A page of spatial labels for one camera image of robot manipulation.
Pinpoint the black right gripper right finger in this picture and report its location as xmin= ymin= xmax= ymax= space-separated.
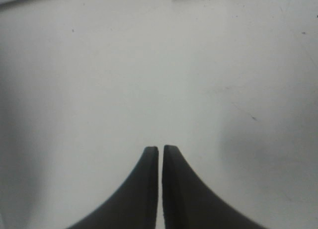
xmin=162 ymin=145 xmax=260 ymax=229

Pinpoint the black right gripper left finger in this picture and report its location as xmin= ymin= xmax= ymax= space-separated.
xmin=70 ymin=147 xmax=159 ymax=229

